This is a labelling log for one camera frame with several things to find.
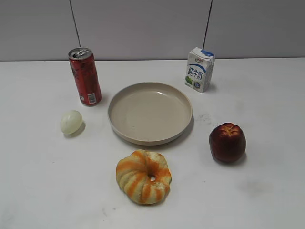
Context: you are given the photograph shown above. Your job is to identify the dark red apple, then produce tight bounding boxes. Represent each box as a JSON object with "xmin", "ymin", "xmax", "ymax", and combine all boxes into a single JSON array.
[{"xmin": 209, "ymin": 123, "xmax": 246, "ymax": 163}]

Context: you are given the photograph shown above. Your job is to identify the white milk carton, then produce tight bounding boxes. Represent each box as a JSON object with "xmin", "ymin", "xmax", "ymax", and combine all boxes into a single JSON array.
[{"xmin": 184, "ymin": 47, "xmax": 215, "ymax": 93}]

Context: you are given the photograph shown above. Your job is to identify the right black cable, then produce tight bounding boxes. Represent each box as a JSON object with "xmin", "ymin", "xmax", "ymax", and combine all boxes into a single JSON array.
[{"xmin": 203, "ymin": 0, "xmax": 214, "ymax": 49}]

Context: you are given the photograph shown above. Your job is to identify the white egg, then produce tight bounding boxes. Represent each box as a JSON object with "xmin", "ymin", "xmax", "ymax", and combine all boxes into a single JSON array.
[{"xmin": 60, "ymin": 110, "xmax": 83, "ymax": 135}]

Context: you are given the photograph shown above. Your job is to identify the black cable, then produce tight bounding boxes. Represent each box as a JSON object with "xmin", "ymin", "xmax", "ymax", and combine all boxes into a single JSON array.
[
  {"xmin": 203, "ymin": 0, "xmax": 214, "ymax": 49},
  {"xmin": 69, "ymin": 0, "xmax": 82, "ymax": 48}
]

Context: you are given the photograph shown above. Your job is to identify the red soda can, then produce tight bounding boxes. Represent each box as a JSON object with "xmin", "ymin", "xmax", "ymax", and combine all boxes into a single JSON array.
[{"xmin": 68, "ymin": 47, "xmax": 102, "ymax": 106}]

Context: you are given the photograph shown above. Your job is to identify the left black cable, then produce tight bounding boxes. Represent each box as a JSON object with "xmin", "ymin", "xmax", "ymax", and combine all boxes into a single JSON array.
[{"xmin": 69, "ymin": 0, "xmax": 82, "ymax": 48}]

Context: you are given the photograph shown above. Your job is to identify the beige round plate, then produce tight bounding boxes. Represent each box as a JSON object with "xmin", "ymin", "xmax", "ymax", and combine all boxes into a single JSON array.
[{"xmin": 108, "ymin": 82, "xmax": 193, "ymax": 146}]

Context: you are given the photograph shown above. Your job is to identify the orange striped ring bread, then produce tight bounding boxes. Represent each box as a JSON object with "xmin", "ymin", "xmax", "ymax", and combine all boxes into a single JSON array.
[{"xmin": 116, "ymin": 149, "xmax": 172, "ymax": 205}]

